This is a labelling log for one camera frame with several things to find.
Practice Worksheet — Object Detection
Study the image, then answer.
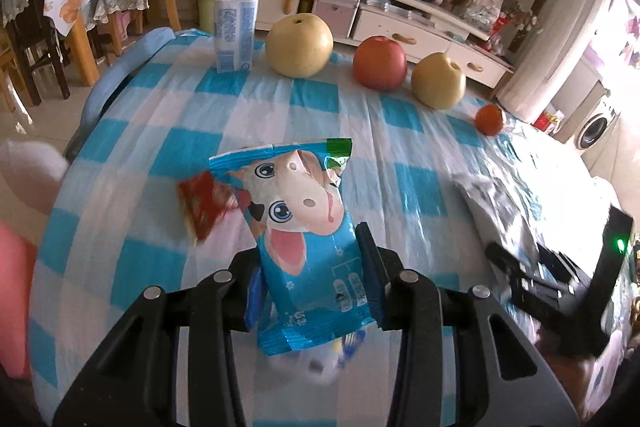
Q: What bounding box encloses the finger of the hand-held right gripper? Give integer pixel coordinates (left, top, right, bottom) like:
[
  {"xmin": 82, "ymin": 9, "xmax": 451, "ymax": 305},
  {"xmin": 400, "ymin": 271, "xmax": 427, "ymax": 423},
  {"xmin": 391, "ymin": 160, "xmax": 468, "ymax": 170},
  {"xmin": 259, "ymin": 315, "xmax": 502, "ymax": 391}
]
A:
[
  {"xmin": 485, "ymin": 241, "xmax": 551, "ymax": 324},
  {"xmin": 537, "ymin": 244, "xmax": 582, "ymax": 284}
]

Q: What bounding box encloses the grey mailer bag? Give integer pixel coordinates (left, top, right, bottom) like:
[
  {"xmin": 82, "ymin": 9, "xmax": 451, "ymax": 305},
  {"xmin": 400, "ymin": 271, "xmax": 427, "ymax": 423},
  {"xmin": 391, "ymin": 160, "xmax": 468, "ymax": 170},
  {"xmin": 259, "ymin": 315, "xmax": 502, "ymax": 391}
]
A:
[{"xmin": 450, "ymin": 169, "xmax": 608, "ymax": 348}]

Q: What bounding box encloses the white curtain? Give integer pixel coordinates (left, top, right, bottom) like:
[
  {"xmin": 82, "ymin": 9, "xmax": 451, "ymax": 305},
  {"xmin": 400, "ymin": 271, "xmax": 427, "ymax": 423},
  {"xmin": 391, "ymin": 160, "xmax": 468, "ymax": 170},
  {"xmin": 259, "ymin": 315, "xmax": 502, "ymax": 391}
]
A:
[{"xmin": 497, "ymin": 0, "xmax": 618, "ymax": 122}]

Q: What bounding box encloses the green bin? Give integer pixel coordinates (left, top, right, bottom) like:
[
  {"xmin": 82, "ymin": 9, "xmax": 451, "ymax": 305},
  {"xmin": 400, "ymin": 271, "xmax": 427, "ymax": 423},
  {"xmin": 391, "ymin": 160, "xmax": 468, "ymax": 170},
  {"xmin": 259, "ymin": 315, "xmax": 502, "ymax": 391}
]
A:
[{"xmin": 196, "ymin": 0, "xmax": 218, "ymax": 34}]

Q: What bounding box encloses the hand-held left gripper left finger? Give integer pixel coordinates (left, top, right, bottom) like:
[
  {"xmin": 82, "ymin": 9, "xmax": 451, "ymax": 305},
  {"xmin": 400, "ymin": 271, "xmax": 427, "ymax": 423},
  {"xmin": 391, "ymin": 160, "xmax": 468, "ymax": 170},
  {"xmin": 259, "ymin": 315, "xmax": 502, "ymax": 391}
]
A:
[{"xmin": 52, "ymin": 247, "xmax": 267, "ymax": 427}]

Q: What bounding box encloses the white washing machine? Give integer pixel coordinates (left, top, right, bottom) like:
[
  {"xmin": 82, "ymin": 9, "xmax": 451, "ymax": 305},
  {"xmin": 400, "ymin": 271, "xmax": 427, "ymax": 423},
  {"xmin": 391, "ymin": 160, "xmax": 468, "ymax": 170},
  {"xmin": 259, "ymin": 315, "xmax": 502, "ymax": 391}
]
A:
[{"xmin": 574, "ymin": 99, "xmax": 623, "ymax": 150}]

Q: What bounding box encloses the red apple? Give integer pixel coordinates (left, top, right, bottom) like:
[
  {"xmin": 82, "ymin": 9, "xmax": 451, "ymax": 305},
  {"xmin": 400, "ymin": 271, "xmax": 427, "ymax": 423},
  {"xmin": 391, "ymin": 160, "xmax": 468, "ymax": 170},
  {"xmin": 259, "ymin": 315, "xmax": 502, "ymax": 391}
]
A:
[{"xmin": 352, "ymin": 35, "xmax": 407, "ymax": 92}]

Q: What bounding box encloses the red snack packet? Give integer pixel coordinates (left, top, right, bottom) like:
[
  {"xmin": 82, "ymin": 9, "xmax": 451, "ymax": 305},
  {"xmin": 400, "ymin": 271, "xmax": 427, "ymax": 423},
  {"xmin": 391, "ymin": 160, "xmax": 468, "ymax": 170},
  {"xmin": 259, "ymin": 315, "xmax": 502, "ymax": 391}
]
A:
[{"xmin": 177, "ymin": 171, "xmax": 242, "ymax": 244}]

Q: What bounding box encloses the cream cabinet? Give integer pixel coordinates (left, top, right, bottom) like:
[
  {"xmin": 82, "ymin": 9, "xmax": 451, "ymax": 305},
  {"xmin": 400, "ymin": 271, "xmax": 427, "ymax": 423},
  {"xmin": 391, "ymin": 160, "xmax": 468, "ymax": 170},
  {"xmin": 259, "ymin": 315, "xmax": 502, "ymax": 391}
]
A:
[{"xmin": 186, "ymin": 0, "xmax": 516, "ymax": 90}]

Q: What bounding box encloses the pink box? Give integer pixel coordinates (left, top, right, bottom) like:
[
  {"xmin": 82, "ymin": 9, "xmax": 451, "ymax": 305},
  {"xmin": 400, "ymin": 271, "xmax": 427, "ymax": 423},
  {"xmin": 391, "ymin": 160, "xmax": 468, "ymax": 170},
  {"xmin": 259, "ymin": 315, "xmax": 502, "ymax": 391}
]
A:
[{"xmin": 311, "ymin": 0, "xmax": 362, "ymax": 40}]

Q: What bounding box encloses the yellow pear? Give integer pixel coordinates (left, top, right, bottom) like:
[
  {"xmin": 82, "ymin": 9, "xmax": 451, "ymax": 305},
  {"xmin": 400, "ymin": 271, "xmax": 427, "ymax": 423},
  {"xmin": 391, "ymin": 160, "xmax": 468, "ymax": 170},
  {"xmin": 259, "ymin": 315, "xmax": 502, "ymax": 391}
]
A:
[
  {"xmin": 411, "ymin": 51, "xmax": 467, "ymax": 110},
  {"xmin": 264, "ymin": 12, "xmax": 335, "ymax": 79}
]

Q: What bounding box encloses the blue checked tablecloth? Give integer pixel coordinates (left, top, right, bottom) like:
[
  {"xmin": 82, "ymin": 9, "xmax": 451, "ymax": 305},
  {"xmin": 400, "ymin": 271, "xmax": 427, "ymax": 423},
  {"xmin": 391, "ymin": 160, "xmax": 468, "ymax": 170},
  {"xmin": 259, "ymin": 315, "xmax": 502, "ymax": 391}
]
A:
[{"xmin": 27, "ymin": 28, "xmax": 637, "ymax": 427}]

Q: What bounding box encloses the blue cow snack packet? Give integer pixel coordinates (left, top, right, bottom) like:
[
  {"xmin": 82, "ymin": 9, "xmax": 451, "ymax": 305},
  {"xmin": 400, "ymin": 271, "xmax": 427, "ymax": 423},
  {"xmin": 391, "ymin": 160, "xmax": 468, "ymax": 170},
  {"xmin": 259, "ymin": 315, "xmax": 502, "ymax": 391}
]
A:
[{"xmin": 208, "ymin": 138, "xmax": 377, "ymax": 355}]

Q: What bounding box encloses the orange mandarin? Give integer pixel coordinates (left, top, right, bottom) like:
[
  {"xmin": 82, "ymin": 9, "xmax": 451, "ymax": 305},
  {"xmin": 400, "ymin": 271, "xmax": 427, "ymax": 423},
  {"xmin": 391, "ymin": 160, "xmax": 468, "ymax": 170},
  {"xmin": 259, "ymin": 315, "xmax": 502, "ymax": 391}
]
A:
[{"xmin": 474, "ymin": 104, "xmax": 506, "ymax": 136}]

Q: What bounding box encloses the white milk bottle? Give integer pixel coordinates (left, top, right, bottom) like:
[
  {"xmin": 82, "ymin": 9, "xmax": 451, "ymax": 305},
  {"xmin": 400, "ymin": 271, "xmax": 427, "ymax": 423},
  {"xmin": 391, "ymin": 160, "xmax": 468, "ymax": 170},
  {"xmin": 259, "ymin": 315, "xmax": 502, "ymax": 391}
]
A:
[{"xmin": 214, "ymin": 0, "xmax": 260, "ymax": 74}]

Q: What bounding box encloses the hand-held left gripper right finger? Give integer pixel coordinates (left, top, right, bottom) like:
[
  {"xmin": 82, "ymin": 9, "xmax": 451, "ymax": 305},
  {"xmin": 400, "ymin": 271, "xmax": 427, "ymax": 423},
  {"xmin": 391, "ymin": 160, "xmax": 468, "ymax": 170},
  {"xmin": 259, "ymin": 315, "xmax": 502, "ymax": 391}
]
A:
[{"xmin": 354, "ymin": 223, "xmax": 581, "ymax": 427}]

